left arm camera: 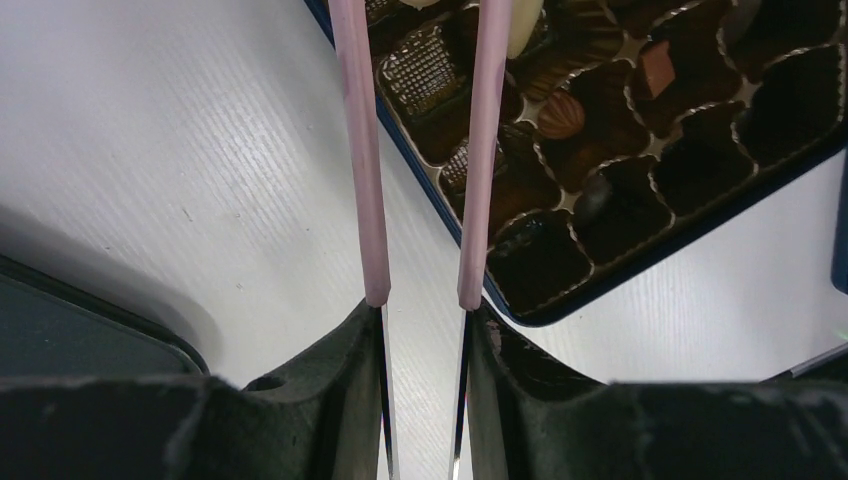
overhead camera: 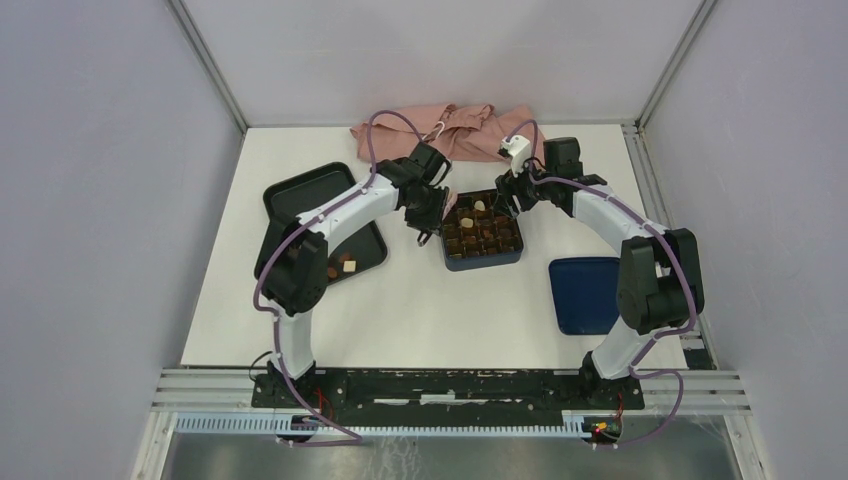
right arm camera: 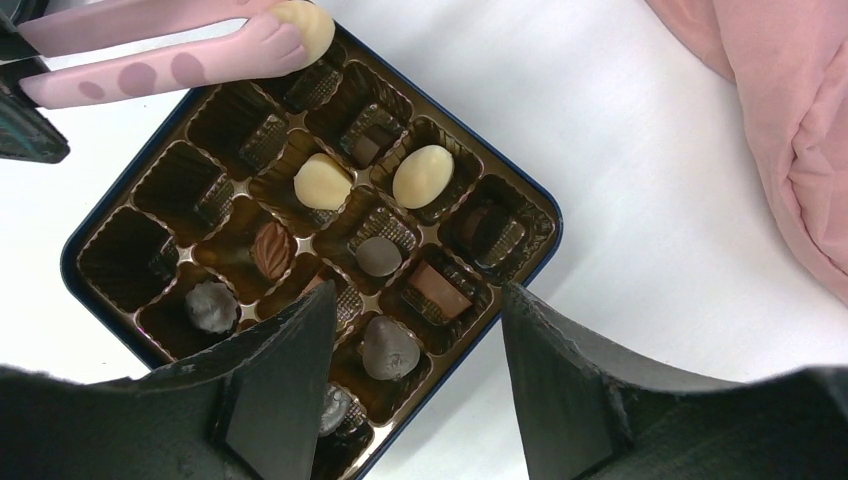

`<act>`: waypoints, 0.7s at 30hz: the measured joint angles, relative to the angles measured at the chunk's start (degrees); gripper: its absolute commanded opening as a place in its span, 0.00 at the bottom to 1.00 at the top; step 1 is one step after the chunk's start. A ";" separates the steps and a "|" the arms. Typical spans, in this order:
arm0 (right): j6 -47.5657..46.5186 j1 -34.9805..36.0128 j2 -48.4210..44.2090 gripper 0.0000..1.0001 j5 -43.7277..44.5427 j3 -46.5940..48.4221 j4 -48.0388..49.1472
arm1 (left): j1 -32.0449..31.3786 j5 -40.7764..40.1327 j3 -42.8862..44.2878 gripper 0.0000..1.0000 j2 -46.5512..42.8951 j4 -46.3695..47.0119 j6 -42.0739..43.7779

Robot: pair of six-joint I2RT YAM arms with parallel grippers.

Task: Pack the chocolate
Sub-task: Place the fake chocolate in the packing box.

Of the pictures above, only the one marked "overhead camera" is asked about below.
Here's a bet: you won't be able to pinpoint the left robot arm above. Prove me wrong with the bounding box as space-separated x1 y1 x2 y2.
252 143 456 408

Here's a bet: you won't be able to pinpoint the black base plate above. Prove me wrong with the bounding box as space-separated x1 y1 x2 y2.
251 368 645 427

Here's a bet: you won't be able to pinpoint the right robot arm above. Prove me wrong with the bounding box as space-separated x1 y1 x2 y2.
495 134 704 408

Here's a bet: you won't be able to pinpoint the black chocolate tray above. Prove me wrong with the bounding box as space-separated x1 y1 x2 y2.
262 162 388 285

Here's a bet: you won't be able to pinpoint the white cable duct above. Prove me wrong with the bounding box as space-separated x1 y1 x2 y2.
173 411 588 439

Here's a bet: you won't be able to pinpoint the blue chocolate box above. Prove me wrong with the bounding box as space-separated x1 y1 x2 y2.
440 189 524 272

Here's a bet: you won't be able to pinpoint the blue box lid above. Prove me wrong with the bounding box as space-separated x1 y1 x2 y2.
548 257 619 336

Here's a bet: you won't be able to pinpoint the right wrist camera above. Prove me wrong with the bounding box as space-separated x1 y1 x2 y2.
498 134 534 177

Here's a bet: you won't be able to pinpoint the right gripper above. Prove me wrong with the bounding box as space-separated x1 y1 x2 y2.
493 153 556 219

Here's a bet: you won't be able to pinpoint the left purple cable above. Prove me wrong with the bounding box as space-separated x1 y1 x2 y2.
251 109 425 319

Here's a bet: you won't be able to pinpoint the pink cloth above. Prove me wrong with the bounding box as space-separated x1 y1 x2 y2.
370 103 533 162

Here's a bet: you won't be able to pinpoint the pink silicone tongs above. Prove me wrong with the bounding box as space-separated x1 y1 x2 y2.
442 190 458 218

